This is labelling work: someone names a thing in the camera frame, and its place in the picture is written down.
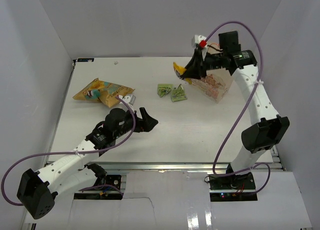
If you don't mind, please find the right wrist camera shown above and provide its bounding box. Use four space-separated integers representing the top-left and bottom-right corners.
191 35 208 50

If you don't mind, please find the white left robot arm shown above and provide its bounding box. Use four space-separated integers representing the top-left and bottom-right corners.
17 107 158 219

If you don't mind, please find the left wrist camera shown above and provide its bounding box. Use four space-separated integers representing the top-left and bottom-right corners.
118 94 136 106

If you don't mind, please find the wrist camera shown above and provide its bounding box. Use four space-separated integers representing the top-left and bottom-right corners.
191 35 208 50
118 94 136 106

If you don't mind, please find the aluminium front rail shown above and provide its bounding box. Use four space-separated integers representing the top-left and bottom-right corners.
44 161 285 173

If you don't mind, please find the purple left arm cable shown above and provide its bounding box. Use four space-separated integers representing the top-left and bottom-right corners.
1 96 137 206

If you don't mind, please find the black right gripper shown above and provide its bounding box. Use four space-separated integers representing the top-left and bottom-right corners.
181 49 227 80

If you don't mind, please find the cream bear paper bag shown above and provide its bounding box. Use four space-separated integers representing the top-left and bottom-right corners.
191 45 235 104

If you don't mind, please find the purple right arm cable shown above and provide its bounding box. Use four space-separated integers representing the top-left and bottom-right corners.
203 21 272 198

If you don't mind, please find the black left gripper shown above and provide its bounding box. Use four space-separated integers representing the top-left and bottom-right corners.
114 107 158 139

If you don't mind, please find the large yellow snack packet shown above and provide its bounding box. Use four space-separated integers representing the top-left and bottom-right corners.
173 62 192 85

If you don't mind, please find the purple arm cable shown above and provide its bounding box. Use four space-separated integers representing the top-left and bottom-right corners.
203 21 272 198
1 96 137 206

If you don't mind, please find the green snack packet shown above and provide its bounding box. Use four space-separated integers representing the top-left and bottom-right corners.
157 84 173 97
171 84 188 102

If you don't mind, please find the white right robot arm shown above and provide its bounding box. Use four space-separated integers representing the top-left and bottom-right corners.
173 31 290 189

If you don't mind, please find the brown kettle chips bag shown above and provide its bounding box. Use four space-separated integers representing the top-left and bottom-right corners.
73 78 134 108

